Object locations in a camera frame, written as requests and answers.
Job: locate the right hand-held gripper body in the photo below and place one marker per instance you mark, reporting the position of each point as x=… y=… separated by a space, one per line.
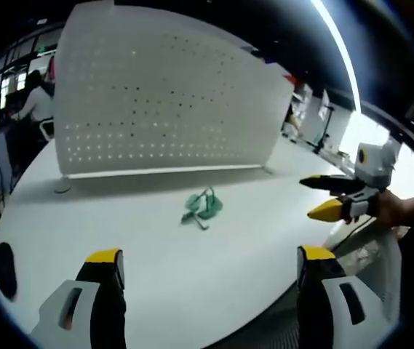
x=373 y=161

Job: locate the white ceiling light strip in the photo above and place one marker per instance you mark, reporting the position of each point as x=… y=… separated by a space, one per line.
x=341 y=47

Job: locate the black round desk grommet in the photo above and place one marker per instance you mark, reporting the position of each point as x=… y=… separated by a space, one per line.
x=4 y=270

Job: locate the white perforated divider panel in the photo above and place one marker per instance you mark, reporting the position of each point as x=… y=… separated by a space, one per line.
x=170 y=98

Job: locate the black electric scooter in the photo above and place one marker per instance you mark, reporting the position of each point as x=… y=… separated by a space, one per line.
x=323 y=127

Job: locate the green hook assembly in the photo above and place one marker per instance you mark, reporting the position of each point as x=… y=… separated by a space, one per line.
x=195 y=217

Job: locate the person's right hand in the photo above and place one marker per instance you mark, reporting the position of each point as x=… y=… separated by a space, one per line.
x=392 y=209

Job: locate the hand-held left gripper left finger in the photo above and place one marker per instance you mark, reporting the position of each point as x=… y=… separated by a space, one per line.
x=94 y=291

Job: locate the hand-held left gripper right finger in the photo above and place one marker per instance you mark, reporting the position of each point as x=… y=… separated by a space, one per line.
x=323 y=291

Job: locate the white mesh office chair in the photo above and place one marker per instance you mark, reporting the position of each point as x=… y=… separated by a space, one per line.
x=377 y=269

